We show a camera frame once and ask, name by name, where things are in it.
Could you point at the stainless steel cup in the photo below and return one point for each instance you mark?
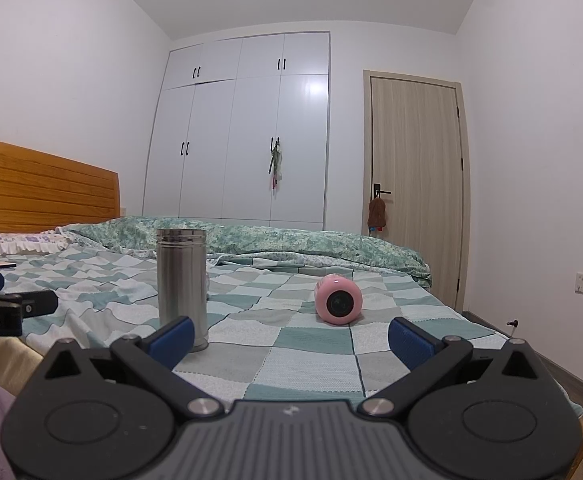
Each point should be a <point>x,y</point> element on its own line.
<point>181,285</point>

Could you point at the black door stopper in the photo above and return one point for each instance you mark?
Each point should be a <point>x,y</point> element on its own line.
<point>513,325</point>

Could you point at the beige cloth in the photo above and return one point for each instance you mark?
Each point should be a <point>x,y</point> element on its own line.
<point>6,360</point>

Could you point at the wooden door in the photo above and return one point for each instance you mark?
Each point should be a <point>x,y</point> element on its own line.
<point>416,175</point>

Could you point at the purple floral pillow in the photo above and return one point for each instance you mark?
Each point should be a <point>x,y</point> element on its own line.
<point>16,243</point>

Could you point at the pink cup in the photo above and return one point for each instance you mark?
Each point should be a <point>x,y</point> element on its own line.
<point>336,301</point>

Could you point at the green floral quilt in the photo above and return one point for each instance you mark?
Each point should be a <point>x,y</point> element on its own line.
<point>271,242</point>

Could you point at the wooden headboard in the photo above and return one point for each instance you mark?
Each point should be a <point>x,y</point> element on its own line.
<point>36,187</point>

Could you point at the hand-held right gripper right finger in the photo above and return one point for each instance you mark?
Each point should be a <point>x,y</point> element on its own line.
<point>411,342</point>

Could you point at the brown hanging pouch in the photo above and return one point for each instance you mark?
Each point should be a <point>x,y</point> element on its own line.
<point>377,211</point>

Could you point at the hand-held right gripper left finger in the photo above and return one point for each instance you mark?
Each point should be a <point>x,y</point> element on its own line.
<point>174,341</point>

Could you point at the checkered bed sheet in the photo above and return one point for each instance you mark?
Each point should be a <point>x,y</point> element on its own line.
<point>291,340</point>

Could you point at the white wardrobe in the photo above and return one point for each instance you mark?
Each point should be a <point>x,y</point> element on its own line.
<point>241,135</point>

